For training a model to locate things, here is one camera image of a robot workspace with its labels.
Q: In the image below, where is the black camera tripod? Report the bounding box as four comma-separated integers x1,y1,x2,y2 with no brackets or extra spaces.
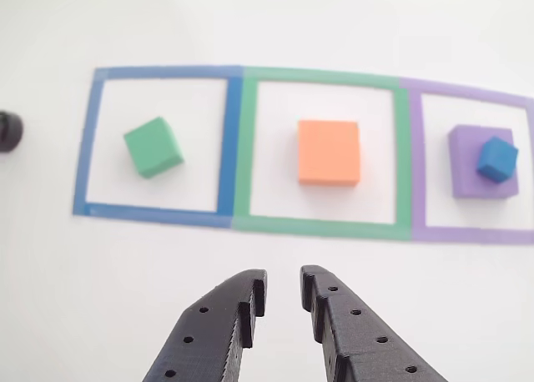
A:
0,110,25,153

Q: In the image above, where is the small blue cube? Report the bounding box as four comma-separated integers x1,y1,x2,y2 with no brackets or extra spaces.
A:
476,135,520,185

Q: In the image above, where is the purple square frame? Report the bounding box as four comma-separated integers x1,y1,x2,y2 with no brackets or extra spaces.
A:
399,77,534,246

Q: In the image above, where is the blue square frame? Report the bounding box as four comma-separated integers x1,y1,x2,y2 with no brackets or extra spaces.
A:
73,66,244,229

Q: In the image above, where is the purple block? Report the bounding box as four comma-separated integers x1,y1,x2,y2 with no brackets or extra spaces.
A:
448,123,521,199

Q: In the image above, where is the green square frame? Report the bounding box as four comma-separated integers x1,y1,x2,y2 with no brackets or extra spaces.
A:
231,66,414,242

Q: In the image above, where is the green cube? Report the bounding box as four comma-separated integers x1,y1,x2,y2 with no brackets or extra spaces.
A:
123,115,185,179

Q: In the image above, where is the orange block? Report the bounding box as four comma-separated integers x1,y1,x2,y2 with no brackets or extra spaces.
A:
297,119,362,187

